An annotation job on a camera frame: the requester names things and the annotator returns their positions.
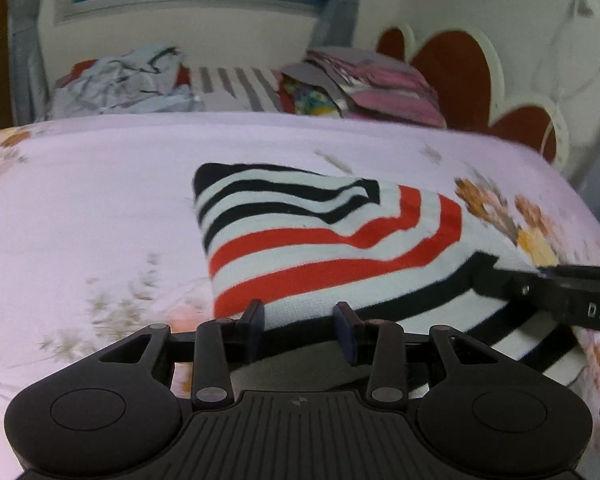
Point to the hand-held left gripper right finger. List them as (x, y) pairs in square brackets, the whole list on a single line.
[(345, 335)]

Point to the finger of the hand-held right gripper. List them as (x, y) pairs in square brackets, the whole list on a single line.
[(510, 285)]

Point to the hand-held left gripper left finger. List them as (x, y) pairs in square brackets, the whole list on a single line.
[(252, 332)]

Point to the black red striped white shirt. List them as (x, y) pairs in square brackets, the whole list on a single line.
[(330, 250)]

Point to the pile of crumpled clothes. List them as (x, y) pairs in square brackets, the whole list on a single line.
[(125, 82)]

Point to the pink floral bed sheet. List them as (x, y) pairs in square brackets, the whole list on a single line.
[(90, 200)]

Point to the white and brown headboard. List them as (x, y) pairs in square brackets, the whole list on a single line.
[(455, 75)]

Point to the stack of pink grey blankets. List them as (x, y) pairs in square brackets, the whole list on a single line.
[(390, 90)]

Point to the colourful floral cloth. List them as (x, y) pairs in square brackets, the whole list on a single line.
[(310, 100)]

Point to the grey striped white pillow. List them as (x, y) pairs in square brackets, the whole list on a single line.
[(240, 89)]

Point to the grey curtain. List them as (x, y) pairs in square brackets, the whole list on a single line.
[(340, 10), (27, 45)]

